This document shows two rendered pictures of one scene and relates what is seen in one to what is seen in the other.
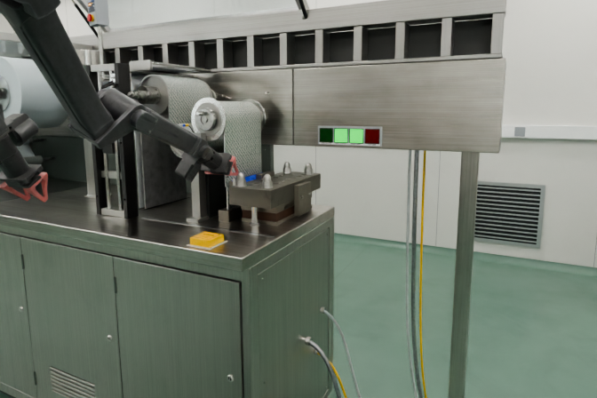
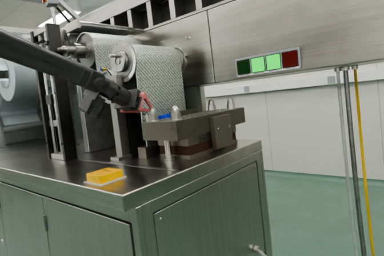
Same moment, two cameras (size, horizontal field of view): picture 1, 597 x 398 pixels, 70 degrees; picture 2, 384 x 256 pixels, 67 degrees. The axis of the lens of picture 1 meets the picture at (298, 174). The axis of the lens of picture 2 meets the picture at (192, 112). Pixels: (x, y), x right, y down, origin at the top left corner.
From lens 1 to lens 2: 0.56 m
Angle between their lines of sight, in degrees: 15
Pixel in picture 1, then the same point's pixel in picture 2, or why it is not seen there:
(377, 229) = (326, 167)
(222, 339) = not seen: outside the picture
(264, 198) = (171, 130)
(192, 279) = (92, 219)
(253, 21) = not seen: outside the picture
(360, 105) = (274, 29)
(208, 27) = not seen: outside the picture
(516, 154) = not seen: outside the picture
